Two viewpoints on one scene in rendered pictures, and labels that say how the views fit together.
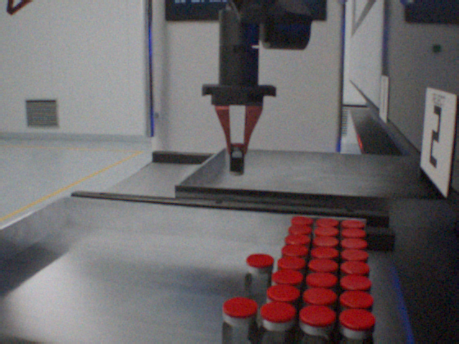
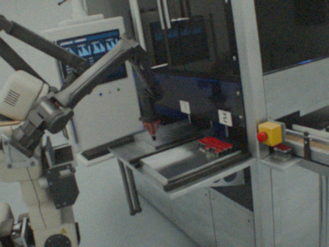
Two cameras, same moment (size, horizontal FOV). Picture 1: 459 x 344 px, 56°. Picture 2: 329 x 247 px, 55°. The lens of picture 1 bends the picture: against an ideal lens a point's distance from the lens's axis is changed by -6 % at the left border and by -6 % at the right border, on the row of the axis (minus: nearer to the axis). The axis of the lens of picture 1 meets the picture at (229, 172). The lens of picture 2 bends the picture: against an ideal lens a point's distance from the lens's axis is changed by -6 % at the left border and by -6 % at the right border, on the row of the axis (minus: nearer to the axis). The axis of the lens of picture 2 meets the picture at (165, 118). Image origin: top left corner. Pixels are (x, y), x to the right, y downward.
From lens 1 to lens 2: 1.18 m
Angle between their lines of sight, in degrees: 37
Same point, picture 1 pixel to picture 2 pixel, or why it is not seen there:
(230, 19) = (148, 98)
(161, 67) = not seen: hidden behind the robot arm
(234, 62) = (151, 110)
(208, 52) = (87, 101)
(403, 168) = (185, 123)
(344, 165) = (169, 127)
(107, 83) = not seen: outside the picture
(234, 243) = (184, 152)
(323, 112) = (134, 111)
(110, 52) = not seen: outside the picture
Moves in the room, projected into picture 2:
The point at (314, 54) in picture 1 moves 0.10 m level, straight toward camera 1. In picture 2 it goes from (126, 90) to (133, 92)
